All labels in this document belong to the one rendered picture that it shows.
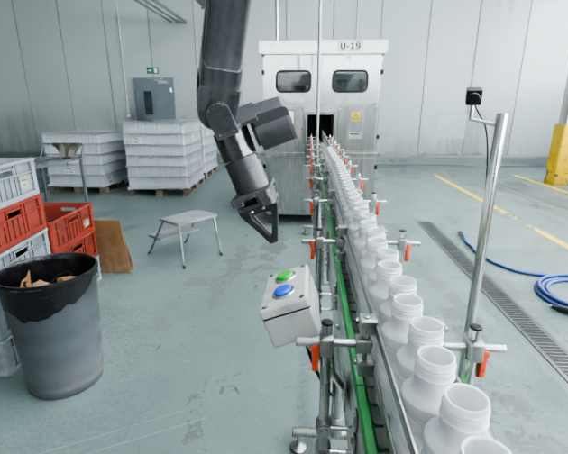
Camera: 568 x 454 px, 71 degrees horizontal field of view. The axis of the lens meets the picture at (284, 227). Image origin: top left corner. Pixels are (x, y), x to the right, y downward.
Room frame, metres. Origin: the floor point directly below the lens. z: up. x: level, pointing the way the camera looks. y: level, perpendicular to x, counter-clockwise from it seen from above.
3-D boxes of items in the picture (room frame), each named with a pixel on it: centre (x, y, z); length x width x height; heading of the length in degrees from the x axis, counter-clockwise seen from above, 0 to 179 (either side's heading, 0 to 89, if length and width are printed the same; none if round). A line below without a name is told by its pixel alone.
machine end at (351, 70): (5.48, -0.47, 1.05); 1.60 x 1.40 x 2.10; 177
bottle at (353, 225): (0.93, -0.19, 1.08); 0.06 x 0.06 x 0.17
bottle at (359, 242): (0.81, -0.18, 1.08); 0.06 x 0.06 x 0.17
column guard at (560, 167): (7.45, -5.19, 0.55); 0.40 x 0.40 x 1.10; 87
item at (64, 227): (2.82, 1.75, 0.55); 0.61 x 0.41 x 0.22; 179
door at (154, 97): (10.42, 3.24, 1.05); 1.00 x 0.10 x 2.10; 87
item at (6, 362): (2.11, 1.69, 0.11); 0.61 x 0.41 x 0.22; 2
